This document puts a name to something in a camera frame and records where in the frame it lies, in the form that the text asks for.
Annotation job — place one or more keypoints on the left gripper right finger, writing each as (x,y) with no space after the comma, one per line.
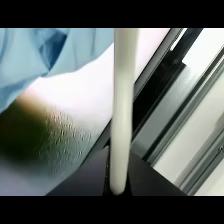
(146,180)

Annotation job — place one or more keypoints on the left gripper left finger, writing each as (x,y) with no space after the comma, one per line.
(91,178)

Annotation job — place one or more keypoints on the light blue shirt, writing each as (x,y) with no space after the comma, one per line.
(23,63)

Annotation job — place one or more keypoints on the silver frame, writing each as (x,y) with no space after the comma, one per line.
(200,160)

